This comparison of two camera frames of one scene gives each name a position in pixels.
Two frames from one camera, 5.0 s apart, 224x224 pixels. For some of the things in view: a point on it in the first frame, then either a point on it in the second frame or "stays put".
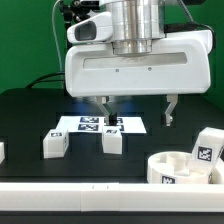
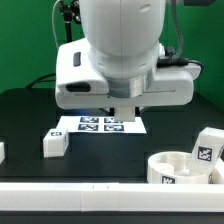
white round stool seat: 172,167 stays put
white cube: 112,142 -> 124,114
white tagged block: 207,148 stays put
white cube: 56,143 stays put
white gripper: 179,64 -> 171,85
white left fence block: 2,152 stays put
